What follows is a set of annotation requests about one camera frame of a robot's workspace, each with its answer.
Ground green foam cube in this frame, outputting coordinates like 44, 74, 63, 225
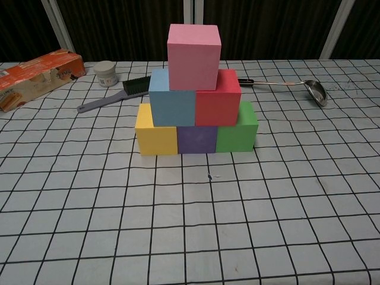
216, 101, 259, 154

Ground small white jar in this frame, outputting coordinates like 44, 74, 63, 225
93, 61, 118, 88

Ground purple foam cube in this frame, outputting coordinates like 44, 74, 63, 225
176, 125, 219, 154

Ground steel ladle black handle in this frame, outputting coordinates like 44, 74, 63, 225
238, 78, 328, 107

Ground yellow foam cube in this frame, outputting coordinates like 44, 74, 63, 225
135, 103, 179, 157

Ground red foam cube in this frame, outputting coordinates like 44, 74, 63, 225
195, 69, 242, 127

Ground orange cardboard box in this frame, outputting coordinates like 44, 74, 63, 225
0, 49, 86, 113

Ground grey brush black bristles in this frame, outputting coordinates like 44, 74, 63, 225
77, 75, 152, 114

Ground pink foam cube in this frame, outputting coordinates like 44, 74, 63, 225
166, 23, 223, 91

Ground blue foam cube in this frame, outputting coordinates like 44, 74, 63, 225
148, 68, 197, 127

